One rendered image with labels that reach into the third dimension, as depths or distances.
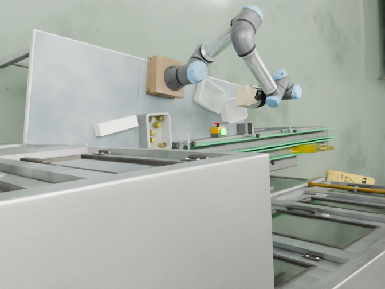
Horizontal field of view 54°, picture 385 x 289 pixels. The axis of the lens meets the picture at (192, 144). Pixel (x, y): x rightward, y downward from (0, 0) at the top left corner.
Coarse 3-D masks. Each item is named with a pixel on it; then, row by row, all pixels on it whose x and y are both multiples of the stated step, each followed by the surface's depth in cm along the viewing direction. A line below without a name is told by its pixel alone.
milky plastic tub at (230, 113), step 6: (228, 102) 273; (234, 102) 278; (222, 108) 265; (228, 108) 273; (234, 108) 278; (240, 108) 279; (246, 108) 276; (222, 114) 267; (228, 114) 273; (234, 114) 278; (240, 114) 280; (246, 114) 277; (222, 120) 269; (228, 120) 263; (234, 120) 268
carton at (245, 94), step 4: (240, 88) 232; (244, 88) 229; (248, 88) 230; (252, 88) 233; (236, 92) 234; (240, 92) 231; (244, 92) 229; (248, 92) 230; (252, 92) 233; (256, 92) 235; (236, 96) 233; (240, 96) 231; (244, 96) 229; (248, 96) 230; (252, 96) 233; (236, 100) 233; (240, 100) 231; (244, 100) 229; (248, 100) 230; (252, 100) 233; (260, 100) 238; (236, 104) 233; (240, 104) 231; (244, 104) 228; (248, 104) 230; (256, 108) 241
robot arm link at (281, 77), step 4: (276, 72) 204; (280, 72) 202; (284, 72) 201; (276, 76) 202; (280, 76) 201; (284, 76) 202; (288, 76) 204; (276, 80) 203; (280, 80) 201; (284, 80) 202; (288, 80) 204; (280, 84) 200; (284, 84) 201; (288, 84) 205; (292, 84) 207; (288, 88) 206
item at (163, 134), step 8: (152, 120) 225; (168, 120) 225; (152, 128) 225; (160, 128) 230; (168, 128) 226; (152, 136) 226; (160, 136) 230; (168, 136) 227; (152, 144) 226; (168, 144) 227
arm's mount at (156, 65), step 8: (152, 56) 221; (160, 56) 220; (152, 64) 221; (160, 64) 220; (168, 64) 224; (176, 64) 228; (184, 64) 233; (152, 72) 220; (160, 72) 219; (152, 80) 220; (160, 80) 219; (152, 88) 219; (160, 88) 218; (168, 88) 223; (160, 96) 231; (168, 96) 229; (176, 96) 228
